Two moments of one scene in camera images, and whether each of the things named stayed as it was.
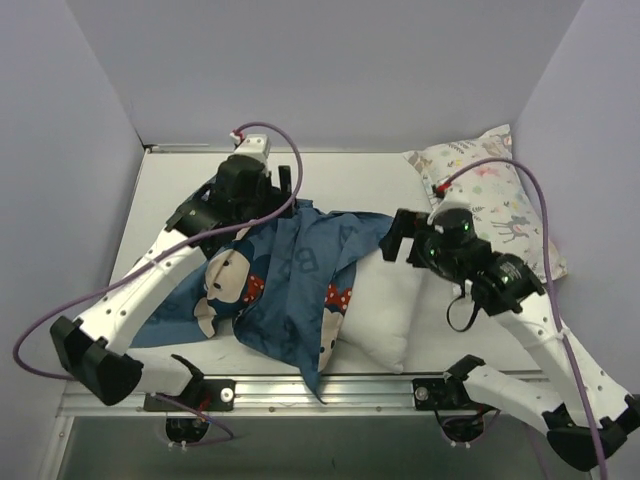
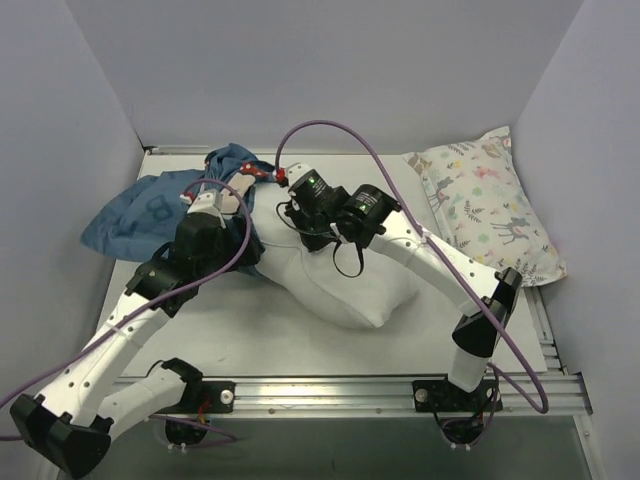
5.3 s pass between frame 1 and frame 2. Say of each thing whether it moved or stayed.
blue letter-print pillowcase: moved
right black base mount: stayed
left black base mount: stayed
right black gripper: moved
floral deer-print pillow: stayed
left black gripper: moved
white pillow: moved
